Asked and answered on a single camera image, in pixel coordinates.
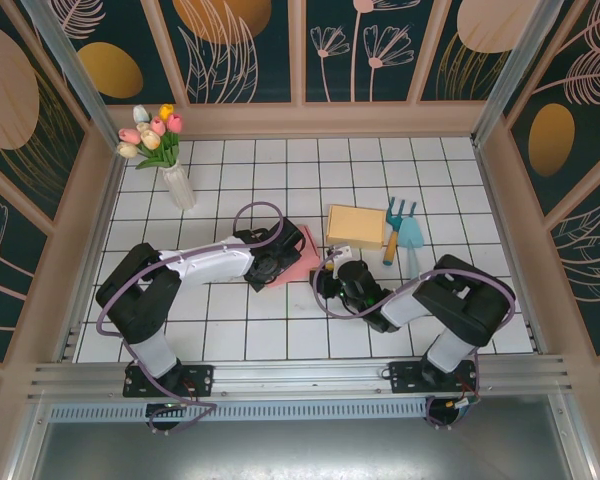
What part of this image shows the aluminium frame post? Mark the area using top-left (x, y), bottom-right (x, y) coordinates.
top-left (472, 0), bottom-right (566, 146)
top-left (19, 0), bottom-right (119, 151)

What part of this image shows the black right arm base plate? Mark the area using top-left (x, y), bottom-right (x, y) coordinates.
top-left (389, 359), bottom-right (481, 396)

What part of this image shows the light blue garden trowel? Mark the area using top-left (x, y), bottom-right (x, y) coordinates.
top-left (397, 216), bottom-right (426, 282)

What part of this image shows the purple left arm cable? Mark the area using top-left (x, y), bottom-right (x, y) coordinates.
top-left (95, 201), bottom-right (286, 435)

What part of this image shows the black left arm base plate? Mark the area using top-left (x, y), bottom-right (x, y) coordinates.
top-left (123, 363), bottom-right (215, 400)

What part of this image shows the white ribbed vase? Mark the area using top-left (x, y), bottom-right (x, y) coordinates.
top-left (159, 162), bottom-right (198, 211)

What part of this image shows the pink paper box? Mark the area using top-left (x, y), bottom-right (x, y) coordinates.
top-left (264, 224), bottom-right (321, 290)

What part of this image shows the aluminium table side rail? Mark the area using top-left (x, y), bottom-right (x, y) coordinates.
top-left (54, 149), bottom-right (129, 364)
top-left (471, 130), bottom-right (551, 357)

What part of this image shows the aluminium mounting rail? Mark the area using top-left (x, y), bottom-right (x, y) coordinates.
top-left (27, 353), bottom-right (579, 403)

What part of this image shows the yellow paper box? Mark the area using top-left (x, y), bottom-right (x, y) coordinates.
top-left (323, 203), bottom-right (387, 250)

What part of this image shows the artificial tulip bouquet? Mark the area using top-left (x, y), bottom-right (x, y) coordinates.
top-left (115, 103), bottom-right (185, 171)

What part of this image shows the teal garden fork wooden handle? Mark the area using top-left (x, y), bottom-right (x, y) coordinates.
top-left (382, 196), bottom-right (419, 267)

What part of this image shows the grey metal sheet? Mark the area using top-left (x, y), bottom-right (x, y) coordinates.
top-left (9, 418), bottom-right (599, 480)

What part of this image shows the slotted grey cable duct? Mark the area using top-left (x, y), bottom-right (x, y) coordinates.
top-left (47, 401), bottom-right (429, 422)

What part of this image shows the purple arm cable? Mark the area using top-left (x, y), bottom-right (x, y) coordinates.
top-left (311, 248), bottom-right (517, 432)
top-left (95, 201), bottom-right (286, 435)

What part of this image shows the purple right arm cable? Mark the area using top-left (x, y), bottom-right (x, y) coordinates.
top-left (311, 248), bottom-right (517, 432)

